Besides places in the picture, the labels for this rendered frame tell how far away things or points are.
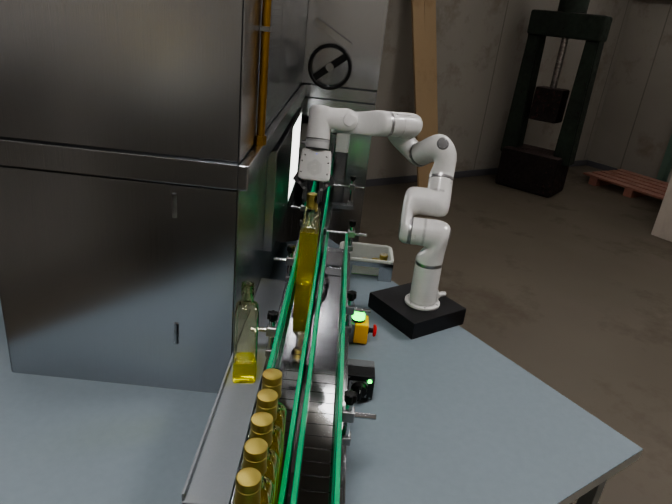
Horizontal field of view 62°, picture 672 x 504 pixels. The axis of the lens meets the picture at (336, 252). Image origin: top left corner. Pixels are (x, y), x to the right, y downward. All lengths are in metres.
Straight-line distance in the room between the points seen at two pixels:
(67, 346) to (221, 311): 0.44
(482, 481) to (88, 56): 1.31
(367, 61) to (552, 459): 1.98
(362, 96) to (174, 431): 1.93
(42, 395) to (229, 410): 0.55
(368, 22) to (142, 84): 1.70
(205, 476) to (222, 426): 0.14
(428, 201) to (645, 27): 7.38
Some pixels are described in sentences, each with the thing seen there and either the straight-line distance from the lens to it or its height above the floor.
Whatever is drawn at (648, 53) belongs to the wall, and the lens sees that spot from 9.01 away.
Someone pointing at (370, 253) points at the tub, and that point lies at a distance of 2.39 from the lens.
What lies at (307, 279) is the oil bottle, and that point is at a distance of 1.88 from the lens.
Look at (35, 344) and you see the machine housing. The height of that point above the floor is 0.85.
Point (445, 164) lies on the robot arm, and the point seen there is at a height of 1.30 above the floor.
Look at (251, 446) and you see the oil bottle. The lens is 0.84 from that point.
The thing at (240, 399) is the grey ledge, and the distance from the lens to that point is 1.37.
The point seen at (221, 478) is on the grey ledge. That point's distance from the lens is 1.19.
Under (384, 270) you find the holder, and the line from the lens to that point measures 2.25.
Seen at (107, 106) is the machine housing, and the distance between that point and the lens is 1.36.
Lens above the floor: 1.73
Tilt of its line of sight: 23 degrees down
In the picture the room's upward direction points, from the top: 6 degrees clockwise
